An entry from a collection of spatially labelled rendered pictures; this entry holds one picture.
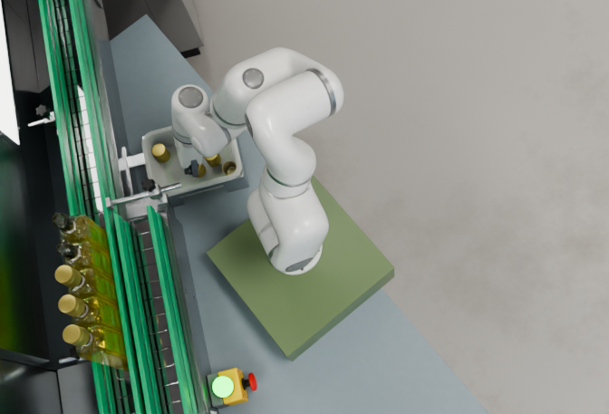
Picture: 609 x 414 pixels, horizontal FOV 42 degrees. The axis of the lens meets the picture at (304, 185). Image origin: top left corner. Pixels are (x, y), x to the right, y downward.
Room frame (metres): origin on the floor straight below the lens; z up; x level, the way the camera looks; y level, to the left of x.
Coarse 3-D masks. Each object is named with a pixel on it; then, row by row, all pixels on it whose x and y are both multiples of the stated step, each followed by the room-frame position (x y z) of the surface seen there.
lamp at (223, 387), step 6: (222, 378) 0.25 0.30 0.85; (228, 378) 0.25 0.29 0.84; (216, 384) 0.24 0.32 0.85; (222, 384) 0.24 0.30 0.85; (228, 384) 0.23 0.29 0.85; (216, 390) 0.23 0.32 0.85; (222, 390) 0.23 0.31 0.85; (228, 390) 0.22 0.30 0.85; (222, 396) 0.22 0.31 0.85; (228, 396) 0.21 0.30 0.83
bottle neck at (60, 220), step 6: (54, 216) 0.61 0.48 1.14; (60, 216) 0.61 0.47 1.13; (66, 216) 0.61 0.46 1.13; (54, 222) 0.60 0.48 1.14; (60, 222) 0.61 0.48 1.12; (66, 222) 0.59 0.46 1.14; (72, 222) 0.60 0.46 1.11; (60, 228) 0.59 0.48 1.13; (66, 228) 0.59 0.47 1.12; (72, 228) 0.59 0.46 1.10
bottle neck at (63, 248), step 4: (64, 240) 0.56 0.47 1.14; (60, 244) 0.55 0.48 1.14; (64, 244) 0.55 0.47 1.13; (68, 244) 0.55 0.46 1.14; (56, 248) 0.54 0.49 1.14; (60, 248) 0.55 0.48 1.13; (64, 248) 0.55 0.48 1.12; (68, 248) 0.54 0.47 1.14; (72, 248) 0.54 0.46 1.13; (76, 248) 0.54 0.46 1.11; (60, 252) 0.54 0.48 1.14; (64, 252) 0.54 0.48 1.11; (68, 252) 0.53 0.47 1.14; (72, 252) 0.53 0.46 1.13; (76, 252) 0.54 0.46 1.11; (80, 252) 0.54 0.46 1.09; (64, 256) 0.53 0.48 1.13; (68, 256) 0.53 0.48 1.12; (72, 256) 0.53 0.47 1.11; (76, 256) 0.53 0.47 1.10; (72, 260) 0.53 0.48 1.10
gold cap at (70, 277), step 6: (60, 270) 0.49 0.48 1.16; (66, 270) 0.49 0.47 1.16; (72, 270) 0.49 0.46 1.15; (60, 276) 0.48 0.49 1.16; (66, 276) 0.48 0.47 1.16; (72, 276) 0.48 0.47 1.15; (78, 276) 0.48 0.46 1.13; (60, 282) 0.47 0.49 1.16; (66, 282) 0.47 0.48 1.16; (72, 282) 0.47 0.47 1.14; (78, 282) 0.47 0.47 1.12
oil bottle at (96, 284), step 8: (80, 272) 0.50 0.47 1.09; (88, 272) 0.50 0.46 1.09; (96, 272) 0.50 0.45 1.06; (88, 280) 0.48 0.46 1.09; (96, 280) 0.48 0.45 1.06; (104, 280) 0.49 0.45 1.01; (112, 280) 0.51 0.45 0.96; (72, 288) 0.47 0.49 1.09; (80, 288) 0.47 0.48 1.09; (88, 288) 0.47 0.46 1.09; (96, 288) 0.47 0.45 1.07; (104, 288) 0.48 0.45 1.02; (112, 288) 0.49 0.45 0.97; (80, 296) 0.46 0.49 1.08; (104, 296) 0.46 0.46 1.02; (112, 296) 0.47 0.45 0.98
